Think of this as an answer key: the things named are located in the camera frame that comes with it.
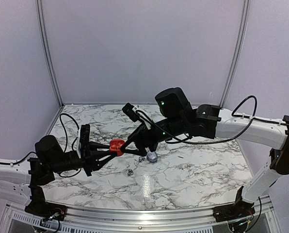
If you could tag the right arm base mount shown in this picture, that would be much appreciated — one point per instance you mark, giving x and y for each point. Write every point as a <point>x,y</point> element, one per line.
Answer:
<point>238,209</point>

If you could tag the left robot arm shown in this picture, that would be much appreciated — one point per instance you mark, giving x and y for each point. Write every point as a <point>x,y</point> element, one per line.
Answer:
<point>21,181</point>

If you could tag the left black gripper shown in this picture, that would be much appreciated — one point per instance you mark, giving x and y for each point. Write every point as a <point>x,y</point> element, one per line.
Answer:
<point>91,156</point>

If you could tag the red earbud charging case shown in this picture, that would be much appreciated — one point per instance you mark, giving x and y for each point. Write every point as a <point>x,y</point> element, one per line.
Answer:
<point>115,146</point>

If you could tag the aluminium frame post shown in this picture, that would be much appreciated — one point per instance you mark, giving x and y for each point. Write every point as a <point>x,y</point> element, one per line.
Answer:
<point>237,51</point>
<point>46,49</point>

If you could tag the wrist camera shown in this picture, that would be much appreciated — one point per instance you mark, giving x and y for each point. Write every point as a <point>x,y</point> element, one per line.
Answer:
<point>135,113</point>
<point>82,139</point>

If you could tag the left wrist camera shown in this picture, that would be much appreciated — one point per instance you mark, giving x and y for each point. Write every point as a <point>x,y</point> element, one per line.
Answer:
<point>82,139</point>

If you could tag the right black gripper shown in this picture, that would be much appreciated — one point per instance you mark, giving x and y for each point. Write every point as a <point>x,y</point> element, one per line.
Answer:
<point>139,136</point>

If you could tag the grey blue charging case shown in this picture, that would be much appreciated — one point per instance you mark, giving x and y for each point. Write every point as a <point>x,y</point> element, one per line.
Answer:
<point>152,156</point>

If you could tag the left aluminium frame post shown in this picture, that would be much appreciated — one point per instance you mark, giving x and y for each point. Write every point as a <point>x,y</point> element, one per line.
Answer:
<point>46,49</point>

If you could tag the right aluminium frame post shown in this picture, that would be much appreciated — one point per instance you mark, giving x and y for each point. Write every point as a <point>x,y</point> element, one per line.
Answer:
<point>237,51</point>

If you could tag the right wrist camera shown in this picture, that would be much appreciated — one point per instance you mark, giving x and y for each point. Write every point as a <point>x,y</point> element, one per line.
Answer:
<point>135,113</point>

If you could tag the front aluminium rail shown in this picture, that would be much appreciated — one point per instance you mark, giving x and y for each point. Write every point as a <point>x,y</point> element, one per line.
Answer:
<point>80,219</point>

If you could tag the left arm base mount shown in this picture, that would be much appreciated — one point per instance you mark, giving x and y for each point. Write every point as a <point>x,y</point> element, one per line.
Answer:
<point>40,207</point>

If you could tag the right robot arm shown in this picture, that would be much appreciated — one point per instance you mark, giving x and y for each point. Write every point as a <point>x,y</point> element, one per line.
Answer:
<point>216,125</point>

